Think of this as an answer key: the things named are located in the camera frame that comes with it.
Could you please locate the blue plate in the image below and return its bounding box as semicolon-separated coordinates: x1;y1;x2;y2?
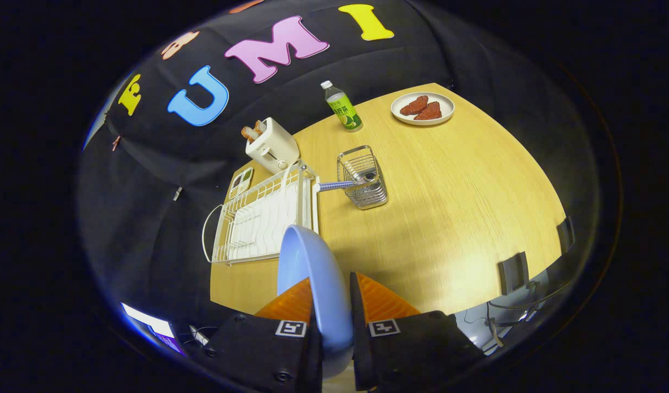
277;225;354;378

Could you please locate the glowing screen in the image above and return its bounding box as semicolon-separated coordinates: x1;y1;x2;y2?
121;303;185;355

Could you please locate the white round plate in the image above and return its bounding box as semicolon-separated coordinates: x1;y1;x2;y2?
391;92;455;126

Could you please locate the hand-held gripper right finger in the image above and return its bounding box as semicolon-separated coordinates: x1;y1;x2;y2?
350;272;485;392

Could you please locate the black table clamp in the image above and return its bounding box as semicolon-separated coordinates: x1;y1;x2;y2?
557;216;576;254
498;252;530;295

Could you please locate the white wire dish rack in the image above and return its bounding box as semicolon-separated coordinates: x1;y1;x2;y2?
202;163;320;266

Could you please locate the white toaster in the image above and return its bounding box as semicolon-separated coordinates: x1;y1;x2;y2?
245;117;301;174

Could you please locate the green label drink bottle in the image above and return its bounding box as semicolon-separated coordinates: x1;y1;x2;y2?
320;80;363;133

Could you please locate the checked handle spoon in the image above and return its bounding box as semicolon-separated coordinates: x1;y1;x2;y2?
313;170;379;193

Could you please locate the black backdrop cloth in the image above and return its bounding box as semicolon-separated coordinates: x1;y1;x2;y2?
77;0;586;339

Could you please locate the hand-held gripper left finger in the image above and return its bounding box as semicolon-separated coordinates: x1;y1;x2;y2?
195;277;323;393

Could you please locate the red meat slice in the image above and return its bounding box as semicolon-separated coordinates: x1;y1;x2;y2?
400;96;429;116
414;102;442;121

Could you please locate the metal wire basket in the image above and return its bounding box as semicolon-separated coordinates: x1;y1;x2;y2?
337;145;389;210

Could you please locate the white compartment snack dish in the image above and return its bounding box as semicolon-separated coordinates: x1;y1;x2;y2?
229;167;254;200

